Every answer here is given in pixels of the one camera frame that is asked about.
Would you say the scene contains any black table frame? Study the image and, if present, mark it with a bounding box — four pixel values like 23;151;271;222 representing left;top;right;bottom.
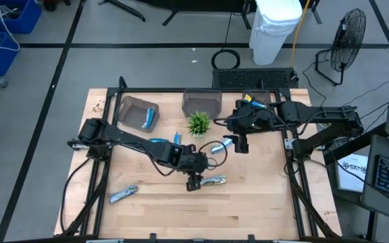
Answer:
61;76;342;239

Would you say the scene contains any dark mesh bin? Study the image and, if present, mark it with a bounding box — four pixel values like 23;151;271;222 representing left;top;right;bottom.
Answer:
241;89;272;106
118;95;161;133
181;88;223;119

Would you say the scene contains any small green potted plant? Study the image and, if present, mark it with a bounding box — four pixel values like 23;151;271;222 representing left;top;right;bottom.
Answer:
186;111;212;138

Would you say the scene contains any silver blue granola bar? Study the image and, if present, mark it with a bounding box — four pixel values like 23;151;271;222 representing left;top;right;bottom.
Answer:
210;137;233;155
108;184;139;205
199;174;228;188

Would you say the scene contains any white paper sheet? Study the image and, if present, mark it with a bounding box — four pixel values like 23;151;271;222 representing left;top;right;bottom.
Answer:
336;153;369;193

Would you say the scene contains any black base cable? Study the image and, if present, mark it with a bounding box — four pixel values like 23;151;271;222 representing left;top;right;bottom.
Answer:
60;157;93;234

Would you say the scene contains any black stand leg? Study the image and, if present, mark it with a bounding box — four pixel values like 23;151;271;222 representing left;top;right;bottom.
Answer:
162;0;182;26
98;0;147;23

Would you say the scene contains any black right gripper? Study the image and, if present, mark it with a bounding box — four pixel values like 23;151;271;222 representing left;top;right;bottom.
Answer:
223;100;274;155

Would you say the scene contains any white trash can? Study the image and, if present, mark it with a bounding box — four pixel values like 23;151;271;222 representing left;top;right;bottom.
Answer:
248;0;303;66

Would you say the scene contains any coiled black cable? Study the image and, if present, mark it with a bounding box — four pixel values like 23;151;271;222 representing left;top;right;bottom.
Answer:
210;49;242;71

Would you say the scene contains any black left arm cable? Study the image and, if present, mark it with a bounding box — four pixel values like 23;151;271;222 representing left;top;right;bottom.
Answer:
199;140;229;169

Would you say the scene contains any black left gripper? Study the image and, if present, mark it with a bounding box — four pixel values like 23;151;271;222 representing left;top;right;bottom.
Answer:
180;144;209;192

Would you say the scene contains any black floor fan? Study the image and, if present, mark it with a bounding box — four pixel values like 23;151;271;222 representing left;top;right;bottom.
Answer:
315;8;367;86

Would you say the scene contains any black perforated case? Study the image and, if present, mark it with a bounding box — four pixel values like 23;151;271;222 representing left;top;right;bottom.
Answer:
211;67;300;90

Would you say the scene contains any yellow cable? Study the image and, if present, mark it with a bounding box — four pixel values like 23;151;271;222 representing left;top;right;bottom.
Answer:
290;0;312;68

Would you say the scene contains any grey keyboard tray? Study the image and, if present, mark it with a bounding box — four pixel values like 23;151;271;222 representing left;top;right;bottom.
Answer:
361;134;389;227

